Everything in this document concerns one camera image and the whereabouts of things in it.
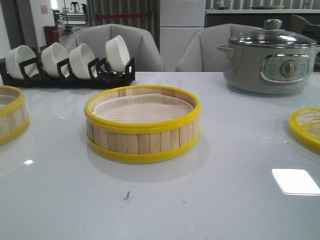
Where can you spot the woven bamboo steamer lid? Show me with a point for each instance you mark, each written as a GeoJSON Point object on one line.
{"type": "Point", "coordinates": [304, 126]}

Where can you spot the bamboo steamer basket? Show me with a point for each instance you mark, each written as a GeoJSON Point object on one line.
{"type": "Point", "coordinates": [144, 142]}
{"type": "Point", "coordinates": [14, 117]}

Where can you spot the white steamer liner cloth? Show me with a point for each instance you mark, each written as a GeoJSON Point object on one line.
{"type": "Point", "coordinates": [142, 109]}

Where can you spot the right grey chair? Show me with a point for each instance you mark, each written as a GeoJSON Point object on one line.
{"type": "Point", "coordinates": [201, 54]}

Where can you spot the grey chair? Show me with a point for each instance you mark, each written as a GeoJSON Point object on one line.
{"type": "Point", "coordinates": [140, 44]}
{"type": "Point", "coordinates": [201, 54]}

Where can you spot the left grey chair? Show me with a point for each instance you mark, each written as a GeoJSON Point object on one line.
{"type": "Point", "coordinates": [140, 44]}

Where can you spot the white bowl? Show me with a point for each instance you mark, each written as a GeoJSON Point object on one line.
{"type": "Point", "coordinates": [117, 54]}
{"type": "Point", "coordinates": [50, 56]}
{"type": "Point", "coordinates": [15, 57]}
{"type": "Point", "coordinates": [79, 58]}

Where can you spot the white cabinet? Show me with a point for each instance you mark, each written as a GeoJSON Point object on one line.
{"type": "Point", "coordinates": [178, 21]}

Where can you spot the grey electric cooking pot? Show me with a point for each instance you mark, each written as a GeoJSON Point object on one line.
{"type": "Point", "coordinates": [268, 70]}

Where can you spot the black dish rack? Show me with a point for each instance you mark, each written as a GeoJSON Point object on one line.
{"type": "Point", "coordinates": [100, 75]}

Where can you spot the red bin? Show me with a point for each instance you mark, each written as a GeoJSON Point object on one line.
{"type": "Point", "coordinates": [51, 33]}

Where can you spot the glass pot lid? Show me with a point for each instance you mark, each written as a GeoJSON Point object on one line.
{"type": "Point", "coordinates": [272, 36]}

